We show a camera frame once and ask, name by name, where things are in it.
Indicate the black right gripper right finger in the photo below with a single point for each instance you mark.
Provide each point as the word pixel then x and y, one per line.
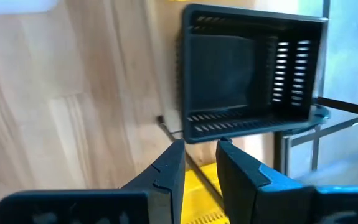
pixel 275 202

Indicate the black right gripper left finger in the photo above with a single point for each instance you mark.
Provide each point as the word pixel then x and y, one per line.
pixel 135 205

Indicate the yellow slotted plastic basket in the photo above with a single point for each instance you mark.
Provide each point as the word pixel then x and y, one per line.
pixel 197 202

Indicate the black slotted plastic basket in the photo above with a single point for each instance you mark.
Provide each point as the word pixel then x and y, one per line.
pixel 219 71

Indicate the black metal shelf frame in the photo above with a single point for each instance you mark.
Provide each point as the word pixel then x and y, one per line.
pixel 337 105

